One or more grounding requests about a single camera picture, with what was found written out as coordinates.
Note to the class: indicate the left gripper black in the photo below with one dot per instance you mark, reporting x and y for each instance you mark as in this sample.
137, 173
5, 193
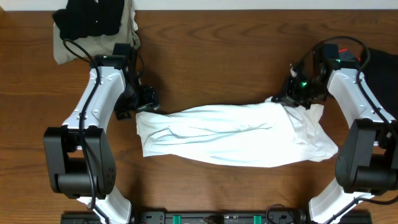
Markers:
147, 101

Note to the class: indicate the black garment right edge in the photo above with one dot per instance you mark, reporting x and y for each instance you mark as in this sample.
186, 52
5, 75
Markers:
381, 78

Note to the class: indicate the folded black garment on stack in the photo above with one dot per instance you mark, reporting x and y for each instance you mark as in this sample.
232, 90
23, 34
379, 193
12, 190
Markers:
84, 18

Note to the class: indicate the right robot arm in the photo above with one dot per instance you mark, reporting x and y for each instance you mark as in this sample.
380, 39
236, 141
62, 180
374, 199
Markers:
365, 88

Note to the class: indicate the folded khaki garment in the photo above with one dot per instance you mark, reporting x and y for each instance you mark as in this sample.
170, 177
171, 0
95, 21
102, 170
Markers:
101, 44

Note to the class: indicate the black garment with red trim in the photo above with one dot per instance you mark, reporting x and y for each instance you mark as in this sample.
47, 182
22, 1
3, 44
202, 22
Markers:
345, 54

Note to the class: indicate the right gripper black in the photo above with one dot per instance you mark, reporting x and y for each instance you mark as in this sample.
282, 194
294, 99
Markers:
289, 99

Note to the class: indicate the white t-shirt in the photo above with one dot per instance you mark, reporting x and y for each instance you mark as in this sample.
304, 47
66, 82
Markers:
266, 134

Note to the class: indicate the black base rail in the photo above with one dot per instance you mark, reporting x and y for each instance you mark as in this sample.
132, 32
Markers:
217, 217

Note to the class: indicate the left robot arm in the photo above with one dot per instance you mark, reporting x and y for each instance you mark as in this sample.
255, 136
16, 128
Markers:
79, 158

